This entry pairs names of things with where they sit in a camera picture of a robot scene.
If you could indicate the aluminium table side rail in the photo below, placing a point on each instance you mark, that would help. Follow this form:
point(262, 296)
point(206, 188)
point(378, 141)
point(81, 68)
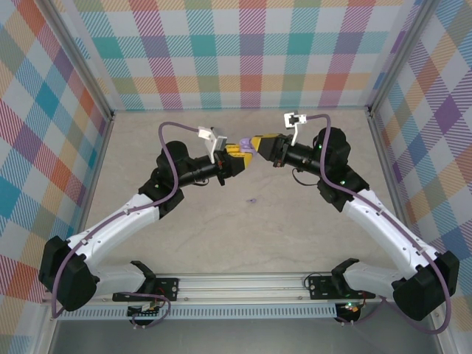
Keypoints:
point(394, 184)
point(106, 132)

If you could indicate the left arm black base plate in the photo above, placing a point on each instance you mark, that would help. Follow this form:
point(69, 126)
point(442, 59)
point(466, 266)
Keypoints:
point(167, 287)

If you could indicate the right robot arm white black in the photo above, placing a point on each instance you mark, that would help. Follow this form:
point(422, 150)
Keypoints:
point(383, 225)

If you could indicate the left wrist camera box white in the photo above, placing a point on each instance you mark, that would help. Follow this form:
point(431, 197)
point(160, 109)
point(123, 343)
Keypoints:
point(214, 142)

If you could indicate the purple earbud charging case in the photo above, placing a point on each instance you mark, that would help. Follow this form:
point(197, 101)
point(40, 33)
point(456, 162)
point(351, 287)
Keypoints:
point(246, 143)

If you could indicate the aluminium frame post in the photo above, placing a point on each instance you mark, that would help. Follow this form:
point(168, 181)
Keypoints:
point(402, 55)
point(77, 59)

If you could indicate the aluminium mounting rail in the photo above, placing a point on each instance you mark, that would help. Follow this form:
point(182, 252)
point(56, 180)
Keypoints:
point(239, 285)

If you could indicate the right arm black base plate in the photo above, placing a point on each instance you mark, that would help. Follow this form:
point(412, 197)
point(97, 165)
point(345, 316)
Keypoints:
point(321, 287)

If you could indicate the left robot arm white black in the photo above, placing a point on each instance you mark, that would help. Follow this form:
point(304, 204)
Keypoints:
point(118, 225)

